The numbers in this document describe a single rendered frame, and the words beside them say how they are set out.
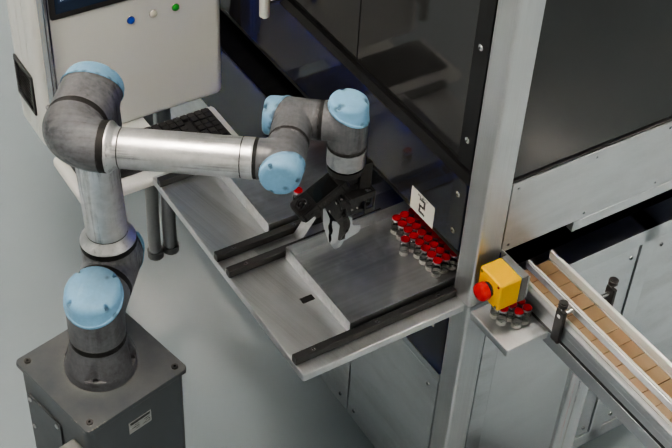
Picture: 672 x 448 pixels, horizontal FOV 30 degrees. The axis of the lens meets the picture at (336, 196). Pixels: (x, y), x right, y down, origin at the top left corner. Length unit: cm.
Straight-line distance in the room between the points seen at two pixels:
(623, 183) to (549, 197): 22
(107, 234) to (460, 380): 87
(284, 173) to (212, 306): 175
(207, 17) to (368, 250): 78
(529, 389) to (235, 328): 107
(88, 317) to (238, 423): 116
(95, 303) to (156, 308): 138
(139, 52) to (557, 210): 113
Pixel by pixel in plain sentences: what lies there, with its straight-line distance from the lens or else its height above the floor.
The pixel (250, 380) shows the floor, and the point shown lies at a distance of 368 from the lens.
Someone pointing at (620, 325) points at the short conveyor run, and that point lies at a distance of 263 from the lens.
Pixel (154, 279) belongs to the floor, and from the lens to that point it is 397.
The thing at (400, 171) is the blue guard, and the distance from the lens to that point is 274.
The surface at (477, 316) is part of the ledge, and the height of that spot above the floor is 88.
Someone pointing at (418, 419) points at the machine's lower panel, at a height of 39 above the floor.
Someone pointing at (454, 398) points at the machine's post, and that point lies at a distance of 292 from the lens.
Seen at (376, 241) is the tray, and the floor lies 88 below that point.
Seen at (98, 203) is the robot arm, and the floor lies 116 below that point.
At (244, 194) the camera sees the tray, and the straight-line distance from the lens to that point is 287.
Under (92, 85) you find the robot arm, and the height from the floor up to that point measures 143.
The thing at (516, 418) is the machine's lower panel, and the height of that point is 37.
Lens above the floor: 281
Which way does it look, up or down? 41 degrees down
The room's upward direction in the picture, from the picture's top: 3 degrees clockwise
